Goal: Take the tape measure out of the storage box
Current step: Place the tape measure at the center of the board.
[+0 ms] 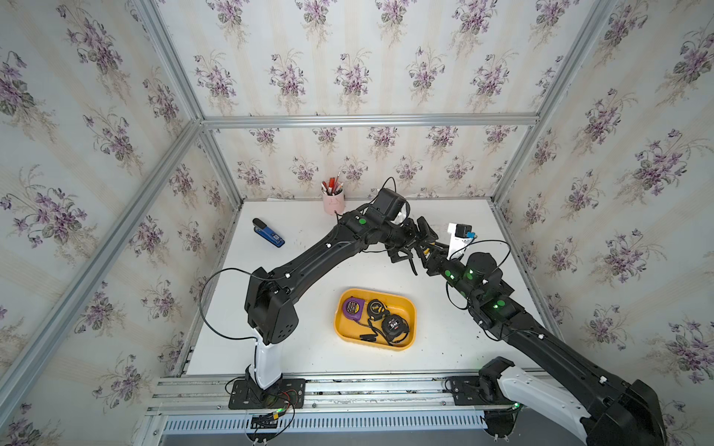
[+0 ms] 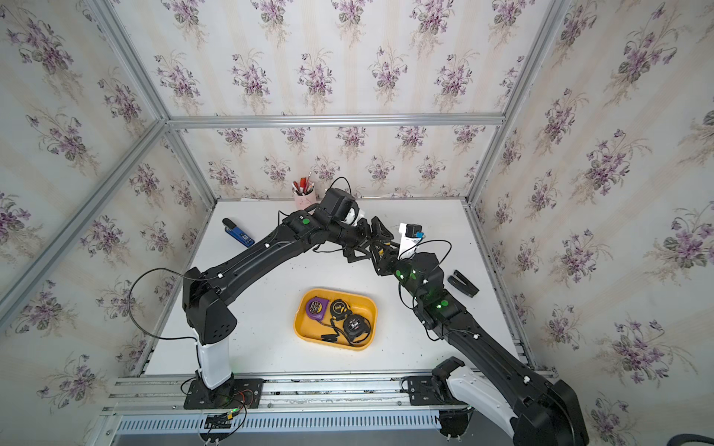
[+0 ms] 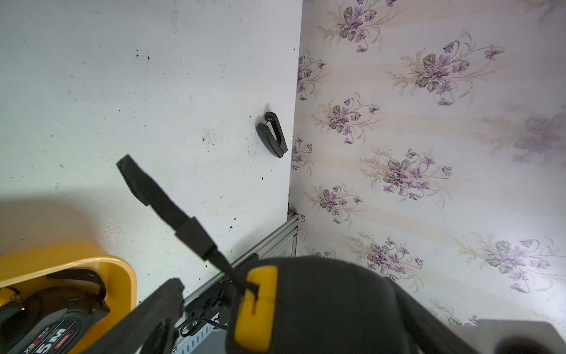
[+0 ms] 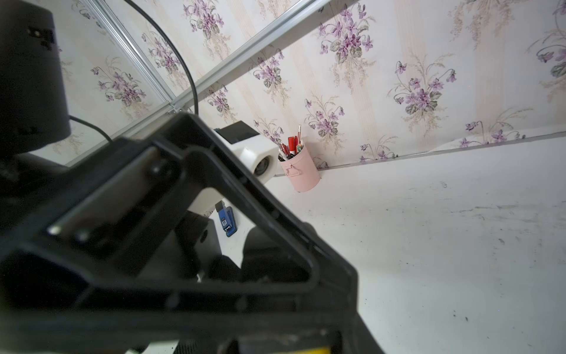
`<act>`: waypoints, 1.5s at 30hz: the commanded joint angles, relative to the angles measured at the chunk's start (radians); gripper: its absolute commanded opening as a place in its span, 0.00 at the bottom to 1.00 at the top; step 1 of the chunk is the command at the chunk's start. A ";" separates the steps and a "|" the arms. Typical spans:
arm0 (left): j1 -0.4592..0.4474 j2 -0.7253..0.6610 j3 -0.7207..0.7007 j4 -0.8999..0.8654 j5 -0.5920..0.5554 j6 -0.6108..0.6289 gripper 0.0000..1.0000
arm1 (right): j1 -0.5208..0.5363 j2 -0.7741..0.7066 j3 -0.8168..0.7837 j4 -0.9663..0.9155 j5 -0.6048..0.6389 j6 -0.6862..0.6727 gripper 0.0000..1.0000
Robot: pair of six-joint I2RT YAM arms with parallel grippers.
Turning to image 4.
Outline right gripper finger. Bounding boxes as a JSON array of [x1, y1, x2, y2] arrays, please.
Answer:
[[1, 114, 381, 353]]

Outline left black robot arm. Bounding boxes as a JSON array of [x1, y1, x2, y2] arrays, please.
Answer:
[[1, 1, 217, 274]]

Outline blue black stapler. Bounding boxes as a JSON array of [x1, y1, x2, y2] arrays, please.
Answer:
[[215, 201, 237, 237]]

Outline pink pen holder cup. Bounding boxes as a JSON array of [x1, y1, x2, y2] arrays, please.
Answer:
[[280, 146, 321, 193]]

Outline red pens in cup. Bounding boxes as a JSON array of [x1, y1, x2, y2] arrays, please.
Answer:
[[278, 125, 304, 162]]

